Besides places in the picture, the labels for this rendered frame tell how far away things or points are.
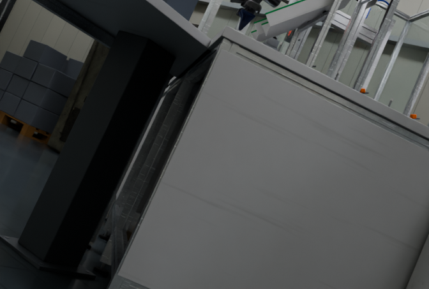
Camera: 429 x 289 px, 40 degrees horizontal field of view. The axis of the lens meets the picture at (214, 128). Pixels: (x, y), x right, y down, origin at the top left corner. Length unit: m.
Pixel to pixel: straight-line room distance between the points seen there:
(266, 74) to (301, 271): 0.52
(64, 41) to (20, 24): 1.36
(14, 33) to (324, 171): 9.79
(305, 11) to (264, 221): 0.69
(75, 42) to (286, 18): 8.01
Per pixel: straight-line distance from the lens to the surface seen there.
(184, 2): 2.12
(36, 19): 10.77
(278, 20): 1.85
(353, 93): 1.61
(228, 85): 1.51
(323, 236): 1.60
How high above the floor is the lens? 0.48
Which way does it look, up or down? 5 degrees up
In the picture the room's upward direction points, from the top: 25 degrees clockwise
